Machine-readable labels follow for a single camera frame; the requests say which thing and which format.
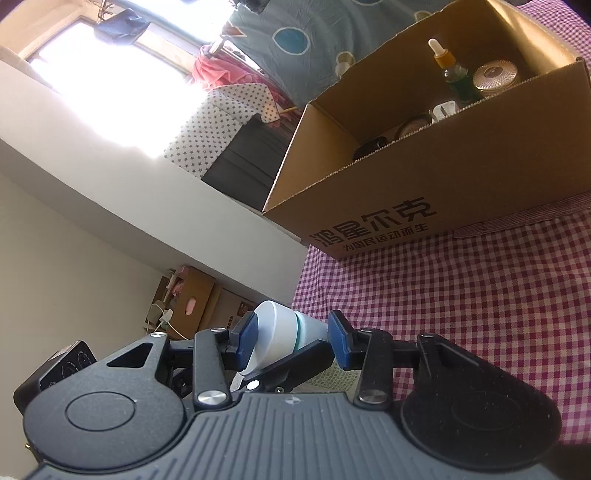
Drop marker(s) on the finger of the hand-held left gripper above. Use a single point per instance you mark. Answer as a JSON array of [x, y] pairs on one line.
[[295, 364]]

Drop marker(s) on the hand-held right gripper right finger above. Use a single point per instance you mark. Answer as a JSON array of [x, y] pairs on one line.
[[340, 339]]

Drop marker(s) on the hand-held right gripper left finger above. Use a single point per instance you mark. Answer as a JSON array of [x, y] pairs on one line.
[[244, 339]]

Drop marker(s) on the white bottle with green label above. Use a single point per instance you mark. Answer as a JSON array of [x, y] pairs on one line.
[[277, 332]]

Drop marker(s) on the brown cardboard box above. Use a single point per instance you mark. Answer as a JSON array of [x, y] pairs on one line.
[[415, 194]]

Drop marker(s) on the black tape roll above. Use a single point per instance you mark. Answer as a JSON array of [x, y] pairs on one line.
[[400, 130]]

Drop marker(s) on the white charger plug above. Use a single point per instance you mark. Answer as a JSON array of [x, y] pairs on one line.
[[444, 112]]

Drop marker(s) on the green glass dropper bottle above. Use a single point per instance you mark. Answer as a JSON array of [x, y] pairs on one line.
[[455, 76]]

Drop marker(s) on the gold round jar lid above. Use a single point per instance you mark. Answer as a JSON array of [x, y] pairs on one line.
[[496, 76]]

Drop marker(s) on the small background cardboard box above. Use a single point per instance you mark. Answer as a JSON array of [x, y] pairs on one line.
[[231, 307]]

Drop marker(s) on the large background cardboard box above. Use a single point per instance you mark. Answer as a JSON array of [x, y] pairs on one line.
[[198, 286]]

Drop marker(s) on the purple checkered tablecloth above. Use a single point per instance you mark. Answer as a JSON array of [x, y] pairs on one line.
[[461, 300]]

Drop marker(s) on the dark cabinet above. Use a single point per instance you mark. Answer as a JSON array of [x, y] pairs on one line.
[[249, 170]]

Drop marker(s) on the black round object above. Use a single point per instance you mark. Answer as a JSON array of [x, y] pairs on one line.
[[369, 147]]

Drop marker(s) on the star print cloth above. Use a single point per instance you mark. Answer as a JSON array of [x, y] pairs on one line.
[[212, 124]]

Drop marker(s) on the pink hanging cloth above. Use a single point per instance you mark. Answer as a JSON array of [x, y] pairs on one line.
[[221, 69]]

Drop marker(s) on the blue spotted bedsheet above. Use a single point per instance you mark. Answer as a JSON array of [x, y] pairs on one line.
[[323, 60]]

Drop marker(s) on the dark blue hanging cloth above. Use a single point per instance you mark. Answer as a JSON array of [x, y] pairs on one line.
[[120, 25]]

